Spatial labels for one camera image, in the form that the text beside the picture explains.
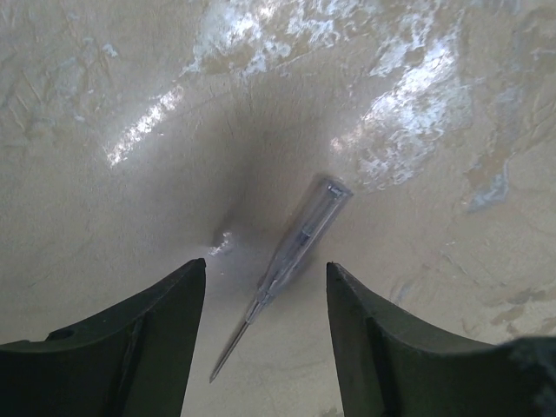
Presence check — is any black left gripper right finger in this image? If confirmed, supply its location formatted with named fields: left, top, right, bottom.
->
left=327, top=262, right=555, bottom=416

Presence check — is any clear handle screwdriver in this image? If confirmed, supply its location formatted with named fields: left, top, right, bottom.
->
left=208, top=175, right=353, bottom=382

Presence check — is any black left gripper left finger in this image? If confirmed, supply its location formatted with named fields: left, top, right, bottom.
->
left=1, top=259, right=206, bottom=416

